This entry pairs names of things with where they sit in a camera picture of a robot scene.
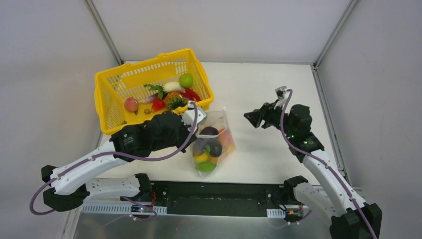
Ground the pink toy peach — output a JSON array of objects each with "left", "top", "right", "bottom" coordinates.
[{"left": 124, "top": 97, "right": 139, "bottom": 113}]

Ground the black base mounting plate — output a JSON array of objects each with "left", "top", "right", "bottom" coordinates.
[{"left": 131, "top": 181, "right": 304, "bottom": 217}]

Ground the green toy apple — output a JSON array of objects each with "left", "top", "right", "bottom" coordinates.
[{"left": 179, "top": 73, "right": 194, "bottom": 88}]

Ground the green toy pepper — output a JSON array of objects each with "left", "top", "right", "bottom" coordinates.
[{"left": 195, "top": 162, "right": 217, "bottom": 172}]

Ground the red toy strawberry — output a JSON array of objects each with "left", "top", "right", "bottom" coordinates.
[{"left": 151, "top": 98, "right": 166, "bottom": 112}]

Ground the red toy chili pepper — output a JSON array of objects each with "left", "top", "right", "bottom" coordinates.
[{"left": 185, "top": 88, "right": 202, "bottom": 102}]

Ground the orange toy pineapple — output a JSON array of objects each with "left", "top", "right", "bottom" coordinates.
[{"left": 164, "top": 92, "right": 187, "bottom": 111}]

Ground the white toy onion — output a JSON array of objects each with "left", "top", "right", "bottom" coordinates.
[{"left": 143, "top": 82, "right": 185, "bottom": 99}]

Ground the purple toy onion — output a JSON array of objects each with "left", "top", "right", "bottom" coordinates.
[{"left": 140, "top": 93, "right": 159, "bottom": 104}]

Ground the yellow plastic shopping basket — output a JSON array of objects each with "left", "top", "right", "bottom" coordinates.
[{"left": 94, "top": 48, "right": 214, "bottom": 135}]

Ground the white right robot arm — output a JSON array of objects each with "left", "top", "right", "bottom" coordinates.
[{"left": 244, "top": 103, "right": 382, "bottom": 239}]

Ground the orange toy peach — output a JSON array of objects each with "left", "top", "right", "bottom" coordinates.
[{"left": 217, "top": 128, "right": 233, "bottom": 147}]

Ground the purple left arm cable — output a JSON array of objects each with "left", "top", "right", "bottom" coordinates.
[{"left": 29, "top": 101, "right": 199, "bottom": 222}]

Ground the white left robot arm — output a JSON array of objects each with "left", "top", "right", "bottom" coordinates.
[{"left": 37, "top": 108, "right": 207, "bottom": 212}]

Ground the clear zip top bag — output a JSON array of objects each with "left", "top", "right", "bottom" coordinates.
[{"left": 190, "top": 107, "right": 235, "bottom": 178}]

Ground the purple toy eggplant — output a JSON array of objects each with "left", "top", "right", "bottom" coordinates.
[{"left": 191, "top": 138, "right": 212, "bottom": 156}]

